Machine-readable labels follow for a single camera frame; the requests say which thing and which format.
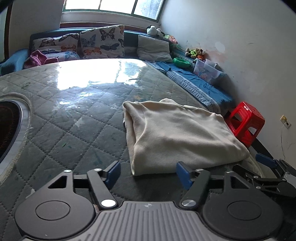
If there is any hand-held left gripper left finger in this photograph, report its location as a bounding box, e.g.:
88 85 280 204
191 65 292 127
47 161 122 209

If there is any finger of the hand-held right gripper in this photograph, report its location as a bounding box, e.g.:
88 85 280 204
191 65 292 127
255 153 296 176
232 163 287 197

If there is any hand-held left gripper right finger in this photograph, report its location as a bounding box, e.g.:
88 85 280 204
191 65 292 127
176 161 251 210

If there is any beige towel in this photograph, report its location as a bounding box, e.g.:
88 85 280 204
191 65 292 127
122 98 250 176

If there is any red plastic stool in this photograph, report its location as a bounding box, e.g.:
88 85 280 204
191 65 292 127
225 101 265 147

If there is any grey quilted table cover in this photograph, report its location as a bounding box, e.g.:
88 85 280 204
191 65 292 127
0 58 264 209

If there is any blue patterned bed sheet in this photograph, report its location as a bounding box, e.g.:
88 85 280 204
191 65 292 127
148 59 234 114

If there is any clear plastic storage box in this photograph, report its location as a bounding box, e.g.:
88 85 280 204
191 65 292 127
193 58 225 85

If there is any green bowl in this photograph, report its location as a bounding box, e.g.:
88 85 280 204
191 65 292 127
173 57 192 68

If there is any round inset induction cooker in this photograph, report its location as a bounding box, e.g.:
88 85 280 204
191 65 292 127
0 99 23 163

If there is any brown plush toy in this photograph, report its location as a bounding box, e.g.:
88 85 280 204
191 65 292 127
185 47 207 59

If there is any grey pillow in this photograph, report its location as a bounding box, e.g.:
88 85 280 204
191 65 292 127
137 35 173 63

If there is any large butterfly print pillow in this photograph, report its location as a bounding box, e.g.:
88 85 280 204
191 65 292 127
79 24 125 59

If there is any magenta cloth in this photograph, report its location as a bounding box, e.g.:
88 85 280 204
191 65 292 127
24 50 59 69

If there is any pink green plush toy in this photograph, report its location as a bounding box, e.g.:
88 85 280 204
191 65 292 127
163 34 178 44

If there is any small butterfly print pillow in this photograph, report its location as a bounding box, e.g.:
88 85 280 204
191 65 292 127
32 33 81 61

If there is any panda plush toy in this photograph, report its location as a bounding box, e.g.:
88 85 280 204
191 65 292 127
146 25 162 37

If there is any blue sofa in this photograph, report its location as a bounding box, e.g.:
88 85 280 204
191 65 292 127
0 28 234 114

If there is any window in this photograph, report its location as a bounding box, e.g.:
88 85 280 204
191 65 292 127
62 0 166 22

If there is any thin white cable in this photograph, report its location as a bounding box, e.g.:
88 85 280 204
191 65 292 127
280 126 289 160

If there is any wall outlet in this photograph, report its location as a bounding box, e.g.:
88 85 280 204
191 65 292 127
280 115 291 128

